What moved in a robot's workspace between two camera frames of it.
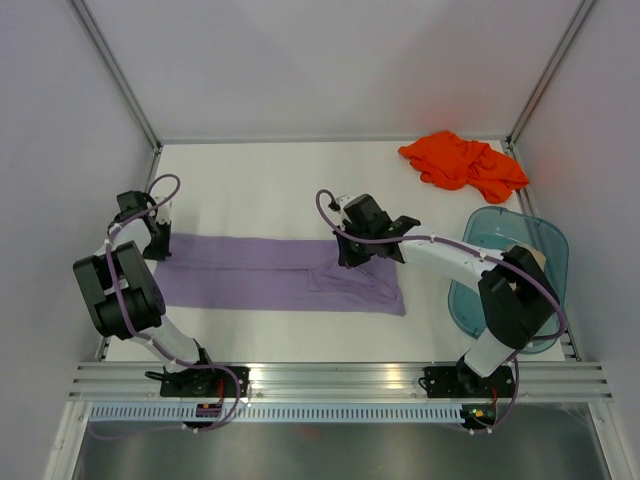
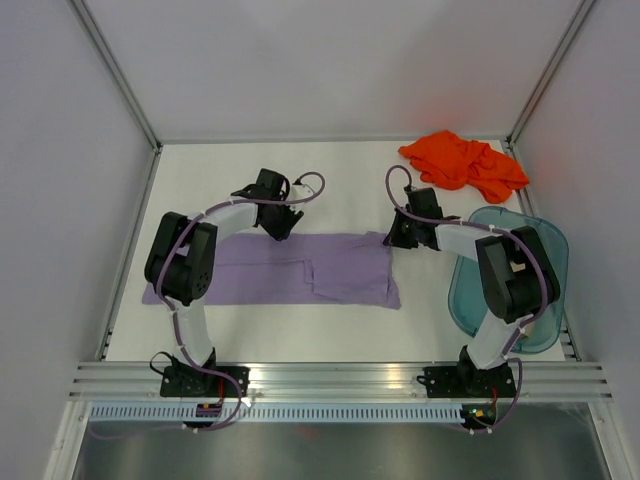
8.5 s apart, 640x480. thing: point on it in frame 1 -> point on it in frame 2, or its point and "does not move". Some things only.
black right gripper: x=346 y=258 -> x=394 y=238
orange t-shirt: x=448 y=161 does not move
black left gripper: x=162 y=253 -> x=292 y=219
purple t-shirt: x=273 y=274 does not move
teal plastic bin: x=503 y=229 does not move
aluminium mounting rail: x=332 y=381 does not move
